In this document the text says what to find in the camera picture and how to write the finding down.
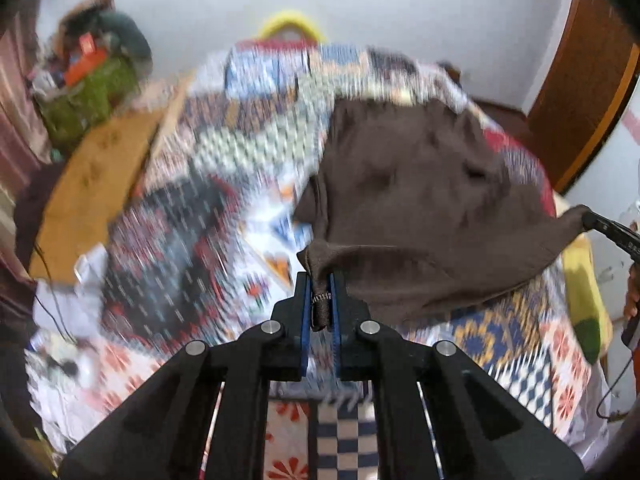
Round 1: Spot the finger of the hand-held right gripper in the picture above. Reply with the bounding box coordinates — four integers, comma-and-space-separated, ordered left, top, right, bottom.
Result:
581, 207, 632, 243

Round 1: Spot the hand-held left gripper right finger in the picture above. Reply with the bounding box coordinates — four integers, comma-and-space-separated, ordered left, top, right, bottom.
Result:
327, 269, 586, 480

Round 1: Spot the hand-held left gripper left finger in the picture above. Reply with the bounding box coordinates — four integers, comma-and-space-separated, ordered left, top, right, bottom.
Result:
59, 271, 314, 480

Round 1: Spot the brown t-shirt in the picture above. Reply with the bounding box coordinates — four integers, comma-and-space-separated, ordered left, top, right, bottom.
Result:
292, 97, 591, 333

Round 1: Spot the person's right hand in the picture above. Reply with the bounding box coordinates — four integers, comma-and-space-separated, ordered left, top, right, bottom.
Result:
623, 266, 640, 321

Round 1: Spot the yellow green pillow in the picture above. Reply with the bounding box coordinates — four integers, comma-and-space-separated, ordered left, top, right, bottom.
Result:
562, 235, 613, 366

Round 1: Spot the wooden door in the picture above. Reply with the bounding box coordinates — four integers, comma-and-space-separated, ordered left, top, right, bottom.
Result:
527, 0, 640, 193

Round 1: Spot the patchwork bedspread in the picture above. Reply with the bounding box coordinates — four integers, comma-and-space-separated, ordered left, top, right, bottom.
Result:
30, 40, 608, 480

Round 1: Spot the wooden lap desk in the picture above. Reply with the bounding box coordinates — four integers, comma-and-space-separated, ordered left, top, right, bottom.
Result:
29, 110, 171, 281

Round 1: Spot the green storage bag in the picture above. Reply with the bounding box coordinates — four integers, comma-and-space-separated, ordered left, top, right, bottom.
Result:
37, 57, 141, 148

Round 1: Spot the orange box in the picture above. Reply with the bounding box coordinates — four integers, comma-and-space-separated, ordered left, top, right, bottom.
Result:
65, 52, 108, 86

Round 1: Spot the grey plush toy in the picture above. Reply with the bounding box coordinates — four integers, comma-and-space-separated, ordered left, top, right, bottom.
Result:
97, 12, 153, 61

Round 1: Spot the pink striped curtain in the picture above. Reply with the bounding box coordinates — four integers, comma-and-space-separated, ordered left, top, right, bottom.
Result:
0, 10, 51, 281

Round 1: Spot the thin black cable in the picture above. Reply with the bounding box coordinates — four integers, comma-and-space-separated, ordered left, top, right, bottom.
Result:
34, 242, 81, 348

